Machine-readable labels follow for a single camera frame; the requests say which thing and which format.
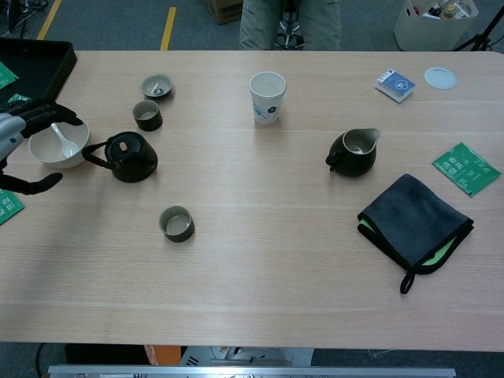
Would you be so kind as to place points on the left robot hand grey black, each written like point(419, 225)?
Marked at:
point(43, 114)

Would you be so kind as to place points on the robot base chassis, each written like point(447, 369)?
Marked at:
point(244, 354)

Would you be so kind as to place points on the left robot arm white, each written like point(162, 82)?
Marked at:
point(6, 147)

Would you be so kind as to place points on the green tea packet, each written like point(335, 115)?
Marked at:
point(8, 208)
point(466, 169)
point(4, 76)
point(17, 97)

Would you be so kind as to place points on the cream bowl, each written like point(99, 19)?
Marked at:
point(43, 151)

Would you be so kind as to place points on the white plastic spoon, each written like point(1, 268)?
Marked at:
point(70, 149)

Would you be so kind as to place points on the black tray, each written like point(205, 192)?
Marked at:
point(35, 67)

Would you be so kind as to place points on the dark cylindrical teacup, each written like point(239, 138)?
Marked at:
point(177, 234)
point(149, 123)

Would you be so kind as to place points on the flared grey teacup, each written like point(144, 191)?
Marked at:
point(151, 84)

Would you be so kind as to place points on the cardboard box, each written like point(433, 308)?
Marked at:
point(226, 12)

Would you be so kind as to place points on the floral print paper cup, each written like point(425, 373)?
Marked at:
point(267, 110)

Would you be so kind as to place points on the person in khaki trousers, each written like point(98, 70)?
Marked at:
point(256, 23)

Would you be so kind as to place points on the office chair base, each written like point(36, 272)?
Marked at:
point(289, 33)

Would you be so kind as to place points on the orange object under table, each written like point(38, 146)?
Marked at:
point(153, 354)

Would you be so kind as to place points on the dark ceramic pitcher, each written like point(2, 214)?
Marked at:
point(354, 165)

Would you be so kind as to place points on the blue white card box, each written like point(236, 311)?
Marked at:
point(395, 84)

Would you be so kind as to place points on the grey green folded cloth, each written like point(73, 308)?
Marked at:
point(413, 212)

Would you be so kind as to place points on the white storage bin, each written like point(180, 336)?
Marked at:
point(429, 31)

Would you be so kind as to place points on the clear round plastic lid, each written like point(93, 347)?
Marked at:
point(440, 78)

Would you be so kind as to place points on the brown bottle in bin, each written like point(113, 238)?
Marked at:
point(447, 11)

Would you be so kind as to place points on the black tripod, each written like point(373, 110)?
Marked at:
point(478, 39)

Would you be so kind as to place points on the aluminium rail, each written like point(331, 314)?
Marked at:
point(252, 372)

